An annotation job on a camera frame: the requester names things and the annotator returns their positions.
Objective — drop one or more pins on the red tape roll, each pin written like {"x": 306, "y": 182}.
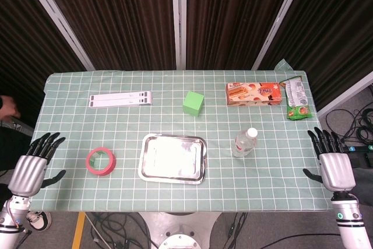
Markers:
{"x": 112, "y": 163}

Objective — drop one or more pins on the bystander hand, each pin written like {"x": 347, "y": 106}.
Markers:
{"x": 8, "y": 107}

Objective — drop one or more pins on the stainless steel tray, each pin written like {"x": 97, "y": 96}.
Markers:
{"x": 172, "y": 158}

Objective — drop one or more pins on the white folding laptop stand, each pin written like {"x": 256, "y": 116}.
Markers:
{"x": 119, "y": 99}

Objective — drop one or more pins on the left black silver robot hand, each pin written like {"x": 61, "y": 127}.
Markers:
{"x": 27, "y": 171}

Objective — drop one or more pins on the black power strip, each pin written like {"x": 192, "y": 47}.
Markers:
{"x": 360, "y": 148}

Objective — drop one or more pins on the black white sneaker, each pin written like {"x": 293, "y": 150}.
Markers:
{"x": 39, "y": 221}

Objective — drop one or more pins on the green checked tablecloth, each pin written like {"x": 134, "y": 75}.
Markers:
{"x": 163, "y": 196}

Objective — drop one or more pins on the green snack bag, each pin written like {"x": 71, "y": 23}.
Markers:
{"x": 297, "y": 97}

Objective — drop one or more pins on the clear plastic bottle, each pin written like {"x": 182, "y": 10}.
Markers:
{"x": 244, "y": 144}

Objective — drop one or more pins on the yellow floor tape strip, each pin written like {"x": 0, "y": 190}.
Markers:
{"x": 78, "y": 231}

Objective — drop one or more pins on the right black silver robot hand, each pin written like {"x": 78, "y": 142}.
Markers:
{"x": 338, "y": 170}

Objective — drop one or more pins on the white partition post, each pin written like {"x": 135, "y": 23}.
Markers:
{"x": 277, "y": 24}
{"x": 178, "y": 18}
{"x": 346, "y": 93}
{"x": 58, "y": 18}

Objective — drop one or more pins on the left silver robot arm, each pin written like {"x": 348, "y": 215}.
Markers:
{"x": 10, "y": 225}

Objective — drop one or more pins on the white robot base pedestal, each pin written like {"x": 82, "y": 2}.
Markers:
{"x": 177, "y": 228}

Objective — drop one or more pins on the orange snack box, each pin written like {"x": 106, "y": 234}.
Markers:
{"x": 253, "y": 94}

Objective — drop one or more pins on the green cube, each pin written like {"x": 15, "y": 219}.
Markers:
{"x": 193, "y": 103}

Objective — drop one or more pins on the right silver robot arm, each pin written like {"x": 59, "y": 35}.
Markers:
{"x": 351, "y": 225}

